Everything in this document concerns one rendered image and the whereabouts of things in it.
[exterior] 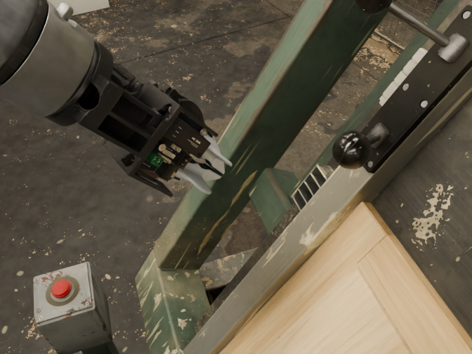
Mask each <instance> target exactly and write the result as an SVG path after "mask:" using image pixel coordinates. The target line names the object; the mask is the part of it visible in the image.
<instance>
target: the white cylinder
mask: <svg viewBox="0 0 472 354"><path fill-rule="evenodd" d="M427 52H428V51H427V50H426V49H424V48H420V49H419V50H418V51H417V52H416V53H415V54H414V56H413V57H412V59H411V60H410V61H409V62H408V63H407V64H406V65H405V67H404V68H403V70H402V71H401V72H400V73H399V74H398V76H397V77H396V78H395V79H394V81H392V83H391V84H390V85H389V87H388V88H387V89H386V90H385V91H384V92H383V95H382V97H380V102H379V103H380V104H381V106H383V105H384V103H385V102H386V101H387V100H388V99H389V98H390V96H391V95H392V94H393V93H394V91H395V90H396V89H397V88H398V87H399V85H401V83H402V82H403V81H404V80H405V78H406V77H407V76H408V74H409V73H410V72H411V71H412V70H413V69H414V68H415V66H416V65H417V64H418V63H419V61H420V60H421V59H422V58H423V57H424V56H425V55H426V53H427Z"/></svg>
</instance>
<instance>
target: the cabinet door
mask: <svg viewBox="0 0 472 354"><path fill-rule="evenodd" d="M219 354H472V339H471V337H470V336H469V335H468V334H467V332H466V330H465V329H464V328H463V327H462V325H461V324H460V323H459V321H458V320H457V318H456V317H455V316H454V315H453V313H452V311H451V310H450V309H449V308H448V307H447V305H446V304H445V302H444V301H443V300H442V299H441V297H440V296H439V294H438V293H437V291H436V290H435V289H434V288H433V286H432V285H431V283H430V282H429V281H428V280H427V278H426V277H425V275H424V274H423V273H422V271H421V270H420V269H419V267H418V266H417V264H416V263H415V262H414V261H413V259H412V258H411V256H410V255H409V254H408V253H407V251H406V250H405V248H404V247H403V246H402V245H401V243H400V242H399V240H398V239H397V237H396V236H395V235H394V234H393V232H392V231H391V229H390V228H389V227H388V226H387V224H386V223H385V221H384V220H383V219H382V217H381V216H380V215H379V213H378V212H377V210H376V209H375V208H374V207H373V205H372V204H371V203H369V202H361V203H360V204H359V205H358V206H357V207H356V208H355V210H354V211H353V212H352V213H351V214H350V215H349V216H348V217H347V218H346V219H345V220H344V221H343V223H342V224H341V225H340V226H339V227H338V228H337V229H336V230H335V231H334V232H333V233H332V234H331V235H330V236H329V237H328V238H327V239H326V240H325V241H324V242H323V243H322V244H321V246H320V247H319V248H318V249H317V250H316V251H315V252H314V253H313V254H312V255H311V256H310V258H309V259H308V260H307V261H306V262H305V263H304V264H303V265H302V266H301V267H300V268H299V269H298V270H297V271H296V272H295V273H294V274H293V275H292V276H291V277H290V278H289V279H288V281H287V282H286V283H285V284H284V285H283V286H282V287H281V288H280V289H279V290H278V291H277V293H276V294H275V295H274V296H273V297H272V298H271V299H270V300H269V301H268V302H267V303H266V304H265V305H264V307H262V309H260V310H259V311H258V312H257V314H255V316H254V317H253V318H252V319H251V320H250V321H249V322H248V323H247V324H246V325H245V326H244V327H243V329H242V330H241V331H240V332H239V333H238V334H237V335H236V336H235V337H234V338H233V339H232V341H231V342H230V343H229V344H228V345H227V346H226V347H225V348H224V349H223V350H222V351H221V352H220V353H219Z"/></svg>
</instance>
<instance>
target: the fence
mask: <svg viewBox="0 0 472 354"><path fill-rule="evenodd" d="M471 97H472V67H471V68H470V70H469V71H468V72H467V73H466V74H465V75H464V76H463V77H462V78H461V79H460V80H459V81H458V82H457V83H456V84H455V85H454V87H453V88H452V89H451V90H450V91H449V92H448V93H447V95H446V96H445V97H444V98H443V99H442V100H441V101H440V102H439V103H438V104H437V105H436V106H435V107H434V108H433V109H432V111H431V112H430V113H429V114H428V115H427V116H426V117H425V118H424V120H423V121H422V122H421V123H420V124H419V125H418V126H417V127H416V128H415V130H413V132H411V134H409V136H408V137H407V138H406V139H405V140H404V141H403V142H402V143H401V145H400V146H399V147H398V148H397V149H396V150H395V151H394V152H393V154H392V155H391V156H390V157H389V158H388V159H387V160H386V161H385V162H384V163H383V164H382V165H381V166H380V167H379V169H378V170H377V171H376V172H375V173H368V172H367V171H366V169H365V168H364V167H363V166H362V167H360V168H358V169H345V168H343V167H341V166H338V167H337V168H336V169H335V171H334V172H333V173H332V174H331V176H330V177H329V178H328V179H327V180H326V181H325V182H324V184H323V185H322V186H321V187H320V189H319V190H318V191H317V192H316V193H315V194H314V195H313V197H312V198H311V199H310V200H309V202H308V203H307V204H306V205H305V206H304V208H302V210H301V211H300V212H299V213H298V215H297V216H296V217H295V218H294V220H293V221H292V222H291V223H290V224H289V225H288V226H287V228H286V229H285V230H284V231H283V232H282V234H281V235H280V236H279V237H278V238H277V239H276V240H275V242H274V243H273V244H272V245H271V247H270V248H269V249H268V250H267V252H266V253H264V255H263V256H262V257H261V258H260V260H259V261H258V262H257V263H256V265H255V266H254V267H253V268H252V269H251V270H250V271H249V273H248V274H247V275H246V276H245V278H244V279H243V280H242V281H241V282H240V283H239V284H238V286H237V287H236V288H235V289H234V291H233V292H232V293H231V294H230V295H229V297H228V298H227V299H226V300H225V301H224V302H223V304H222V305H221V306H220V307H219V308H218V310H217V311H216V312H215V313H214V314H213V315H212V316H211V318H210V319H209V320H208V321H207V323H206V324H205V325H204V326H203V328H201V329H200V331H199V332H198V333H197V334H196V336H195V337H194V338H193V339H192V341H191V342H190V343H189V344H188V345H187V346H186V347H185V349H184V350H183V354H219V353H220V352H221V351H222V350H223V349H224V348H225V347H226V346H227V345H228V344H229V343H230V342H231V341H232V339H233V338H234V337H235V336H236V335H237V334H238V333H239V332H240V331H241V330H242V329H243V327H244V326H245V325H246V324H247V323H248V322H249V321H250V320H251V319H252V318H253V317H254V316H255V314H257V312H258V311H259V310H260V309H262V307H264V305H265V304H266V303H267V302H268V301H269V300H270V299H271V298H272V297H273V296H274V295H275V294H276V293H277V291H278V290H279V289H280V288H281V287H282V286H283V285H284V284H285V283H286V282H287V281H288V279H289V278H290V277H291V276H292V275H293V274H294V273H295V272H296V271H297V270H298V269H299V268H300V267H301V266H302V265H303V264H304V263H305V262H306V261H307V260H308V259H309V258H310V256H311V255H312V254H313V253H314V252H315V251H316V250H317V249H318V248H319V247H320V246H321V244H322V243H323V242H324V241H325V240H326V239H327V238H328V237H329V236H330V235H331V234H332V233H333V232H334V231H335V230H336V229H337V228H338V227H339V226H340V225H341V224H342V223H343V221H344V220H345V219H346V218H347V217H348V216H349V215H350V214H351V213H352V212H353V211H354V210H355V208H356V207H357V206H358V205H359V204H360V203H361V202H369V203H370V202H371V201H372V200H373V199H374V198H375V197H376V196H377V195H378V194H379V193H380V192H381V191H382V190H383V189H384V188H385V187H386V186H387V185H388V184H389V183H390V182H391V181H392V180H393V179H394V178H395V176H396V175H397V174H398V173H399V172H400V171H401V170H402V169H403V168H404V167H405V166H406V165H407V164H408V163H409V162H410V161H411V159H412V158H413V157H414V156H415V155H416V154H417V153H418V152H419V151H420V150H421V149H422V148H423V147H424V146H425V145H426V144H427V142H428V141H429V140H430V139H432V137H434V135H435V134H436V133H437V132H439V130H441V128H442V127H443V126H444V125H445V124H446V123H447V122H448V121H449V120H450V119H451V118H452V117H453V116H454V115H455V114H456V113H457V112H458V110H459V109H460V108H461V107H462V106H463V105H464V104H465V103H466V102H467V101H468V100H469V99H470V98H471Z"/></svg>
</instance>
